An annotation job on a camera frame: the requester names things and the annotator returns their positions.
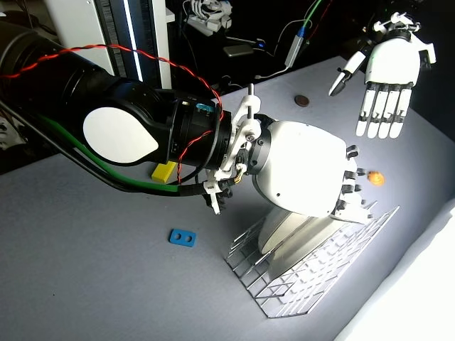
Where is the white robot torso column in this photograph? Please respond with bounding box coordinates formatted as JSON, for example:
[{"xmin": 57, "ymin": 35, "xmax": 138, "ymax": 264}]
[{"xmin": 45, "ymin": 0, "xmax": 176, "ymax": 90}]

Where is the white round plate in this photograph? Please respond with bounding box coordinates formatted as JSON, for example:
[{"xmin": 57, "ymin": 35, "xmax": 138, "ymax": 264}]
[
  {"xmin": 257, "ymin": 207, "xmax": 314, "ymax": 256},
  {"xmin": 265, "ymin": 215, "xmax": 344, "ymax": 283}
]

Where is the thick green cable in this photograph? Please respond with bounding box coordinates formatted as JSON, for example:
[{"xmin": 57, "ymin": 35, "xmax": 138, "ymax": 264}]
[{"xmin": 33, "ymin": 113, "xmax": 182, "ymax": 195}]

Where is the white robot parts pile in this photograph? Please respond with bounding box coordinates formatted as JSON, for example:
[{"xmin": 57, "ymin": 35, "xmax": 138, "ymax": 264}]
[{"xmin": 184, "ymin": 0, "xmax": 234, "ymax": 33}]

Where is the yellow rectangular block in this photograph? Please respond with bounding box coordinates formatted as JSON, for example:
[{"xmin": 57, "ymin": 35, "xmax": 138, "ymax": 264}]
[{"xmin": 151, "ymin": 161, "xmax": 178, "ymax": 184}]

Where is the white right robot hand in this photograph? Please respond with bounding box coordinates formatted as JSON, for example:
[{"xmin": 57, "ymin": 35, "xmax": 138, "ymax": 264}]
[{"xmin": 250, "ymin": 119, "xmax": 377, "ymax": 225}]

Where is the thin green cable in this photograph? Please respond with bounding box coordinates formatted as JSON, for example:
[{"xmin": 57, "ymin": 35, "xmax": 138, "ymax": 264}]
[{"xmin": 301, "ymin": 0, "xmax": 323, "ymax": 31}]

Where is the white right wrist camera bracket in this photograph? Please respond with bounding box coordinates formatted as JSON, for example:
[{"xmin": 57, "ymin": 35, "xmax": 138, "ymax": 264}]
[{"xmin": 201, "ymin": 83, "xmax": 264, "ymax": 216}]

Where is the thick black cable bundle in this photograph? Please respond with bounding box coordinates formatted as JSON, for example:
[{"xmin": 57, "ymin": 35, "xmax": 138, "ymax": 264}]
[{"xmin": 0, "ymin": 99, "xmax": 214, "ymax": 200}]

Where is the red black twisted wire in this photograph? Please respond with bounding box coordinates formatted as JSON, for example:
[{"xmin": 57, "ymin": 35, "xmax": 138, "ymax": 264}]
[{"xmin": 0, "ymin": 44, "xmax": 225, "ymax": 185}]

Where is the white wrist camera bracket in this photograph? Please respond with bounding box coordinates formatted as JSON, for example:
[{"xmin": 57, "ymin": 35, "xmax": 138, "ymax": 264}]
[
  {"xmin": 371, "ymin": 11, "xmax": 422, "ymax": 35},
  {"xmin": 201, "ymin": 83, "xmax": 264, "ymax": 216}
]

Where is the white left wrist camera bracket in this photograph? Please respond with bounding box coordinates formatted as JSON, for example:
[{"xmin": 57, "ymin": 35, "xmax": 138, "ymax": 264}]
[{"xmin": 371, "ymin": 11, "xmax": 422, "ymax": 35}]

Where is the grey power bank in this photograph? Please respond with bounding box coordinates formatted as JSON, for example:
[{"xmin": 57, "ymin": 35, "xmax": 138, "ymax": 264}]
[{"xmin": 223, "ymin": 44, "xmax": 255, "ymax": 58}]

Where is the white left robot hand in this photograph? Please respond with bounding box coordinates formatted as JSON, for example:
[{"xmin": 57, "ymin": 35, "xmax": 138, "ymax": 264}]
[{"xmin": 328, "ymin": 30, "xmax": 437, "ymax": 140}]

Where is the blue block with two holes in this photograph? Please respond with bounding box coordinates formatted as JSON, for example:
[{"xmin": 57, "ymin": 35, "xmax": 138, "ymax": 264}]
[{"xmin": 168, "ymin": 229, "xmax": 198, "ymax": 247}]

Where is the silver wire dish rack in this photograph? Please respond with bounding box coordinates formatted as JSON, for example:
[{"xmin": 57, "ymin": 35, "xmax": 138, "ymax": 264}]
[{"xmin": 225, "ymin": 205, "xmax": 400, "ymax": 318}]

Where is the white adapter dongle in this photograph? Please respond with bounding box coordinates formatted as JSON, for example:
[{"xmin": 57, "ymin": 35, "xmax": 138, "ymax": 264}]
[{"xmin": 284, "ymin": 26, "xmax": 307, "ymax": 68}]

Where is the orange swirl cookie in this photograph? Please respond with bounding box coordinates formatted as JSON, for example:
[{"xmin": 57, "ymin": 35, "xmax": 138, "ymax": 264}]
[{"xmin": 367, "ymin": 170, "xmax": 385, "ymax": 188}]

